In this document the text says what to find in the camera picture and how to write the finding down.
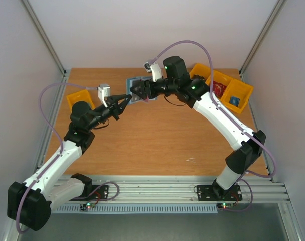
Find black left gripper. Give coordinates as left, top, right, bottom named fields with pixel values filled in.
left=87, top=93, right=131, bottom=131

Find teal leather card holder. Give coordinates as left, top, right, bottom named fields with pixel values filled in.
left=126, top=76, right=157, bottom=105

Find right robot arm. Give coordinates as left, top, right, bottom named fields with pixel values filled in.
left=130, top=56, right=266, bottom=200

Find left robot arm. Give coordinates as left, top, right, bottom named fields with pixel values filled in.
left=7, top=94, right=131, bottom=233

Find red cards in bin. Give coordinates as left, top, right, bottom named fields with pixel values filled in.
left=213, top=81, right=227, bottom=98

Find blue card in bin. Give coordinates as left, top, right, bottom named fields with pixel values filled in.
left=229, top=96, right=240, bottom=107

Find small yellow bin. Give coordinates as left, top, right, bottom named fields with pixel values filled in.
left=66, top=90, right=95, bottom=111

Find black items in bin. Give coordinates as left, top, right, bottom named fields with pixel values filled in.
left=192, top=75, right=206, bottom=82

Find yellow three-compartment bin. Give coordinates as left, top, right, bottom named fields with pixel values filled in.
left=189, top=63, right=253, bottom=114

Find left circuit board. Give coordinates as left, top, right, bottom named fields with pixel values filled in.
left=80, top=202, right=96, bottom=211

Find circuit board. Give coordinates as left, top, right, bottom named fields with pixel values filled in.
left=217, top=202, right=235, bottom=210
left=80, top=202, right=96, bottom=211

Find right circuit board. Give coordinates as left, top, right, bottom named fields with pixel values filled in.
left=217, top=202, right=235, bottom=210

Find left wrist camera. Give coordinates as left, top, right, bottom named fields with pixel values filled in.
left=98, top=84, right=111, bottom=107

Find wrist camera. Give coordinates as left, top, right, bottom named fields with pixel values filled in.
left=98, top=84, right=111, bottom=107
left=144, top=60, right=162, bottom=82

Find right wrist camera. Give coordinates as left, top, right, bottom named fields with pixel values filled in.
left=144, top=60, right=162, bottom=82

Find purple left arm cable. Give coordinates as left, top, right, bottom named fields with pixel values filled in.
left=16, top=83, right=99, bottom=234

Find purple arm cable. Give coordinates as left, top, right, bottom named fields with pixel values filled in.
left=16, top=83, right=99, bottom=234
left=151, top=40, right=277, bottom=213

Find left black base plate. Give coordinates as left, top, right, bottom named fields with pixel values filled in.
left=71, top=185, right=109, bottom=201

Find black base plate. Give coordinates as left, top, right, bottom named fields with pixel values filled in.
left=194, top=184, right=243, bottom=202
left=71, top=185, right=109, bottom=201

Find grey slotted cable duct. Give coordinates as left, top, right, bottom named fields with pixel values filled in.
left=54, top=203, right=218, bottom=214

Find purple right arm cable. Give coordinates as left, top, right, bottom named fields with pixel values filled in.
left=151, top=40, right=277, bottom=213

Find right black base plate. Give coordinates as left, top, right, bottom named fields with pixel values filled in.
left=194, top=184, right=243, bottom=202

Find aluminium frame rail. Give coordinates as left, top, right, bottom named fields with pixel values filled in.
left=16, top=174, right=291, bottom=204

